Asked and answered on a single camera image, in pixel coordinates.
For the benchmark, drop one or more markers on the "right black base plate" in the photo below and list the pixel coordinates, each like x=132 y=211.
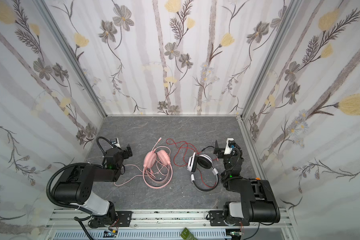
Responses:
x=216 y=218

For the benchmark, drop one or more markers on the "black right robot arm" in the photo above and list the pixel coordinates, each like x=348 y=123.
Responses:
x=257 y=201

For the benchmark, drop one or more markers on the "aluminium mounting rail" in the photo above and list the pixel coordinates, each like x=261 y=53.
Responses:
x=168 y=225

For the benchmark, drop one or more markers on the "white black headset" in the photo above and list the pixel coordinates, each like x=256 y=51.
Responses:
x=202 y=161

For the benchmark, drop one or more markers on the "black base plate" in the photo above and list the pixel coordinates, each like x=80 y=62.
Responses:
x=124 y=219
x=216 y=218

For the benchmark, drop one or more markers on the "green circuit board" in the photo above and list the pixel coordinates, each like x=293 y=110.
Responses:
x=187 y=235

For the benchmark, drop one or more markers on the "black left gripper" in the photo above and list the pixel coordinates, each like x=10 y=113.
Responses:
x=127 y=151

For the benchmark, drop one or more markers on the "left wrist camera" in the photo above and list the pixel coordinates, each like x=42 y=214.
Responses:
x=115 y=143

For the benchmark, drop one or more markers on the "pink headset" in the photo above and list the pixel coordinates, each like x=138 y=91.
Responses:
x=157 y=167

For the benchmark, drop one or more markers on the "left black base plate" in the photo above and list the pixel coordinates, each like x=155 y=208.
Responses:
x=124 y=219

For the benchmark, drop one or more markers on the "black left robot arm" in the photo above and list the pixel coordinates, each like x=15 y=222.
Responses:
x=71 y=186

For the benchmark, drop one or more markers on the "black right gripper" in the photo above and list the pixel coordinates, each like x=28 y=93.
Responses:
x=220 y=151

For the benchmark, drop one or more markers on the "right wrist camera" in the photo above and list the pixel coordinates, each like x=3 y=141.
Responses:
x=230 y=145

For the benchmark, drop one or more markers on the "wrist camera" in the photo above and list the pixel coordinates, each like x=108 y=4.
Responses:
x=115 y=143
x=230 y=145

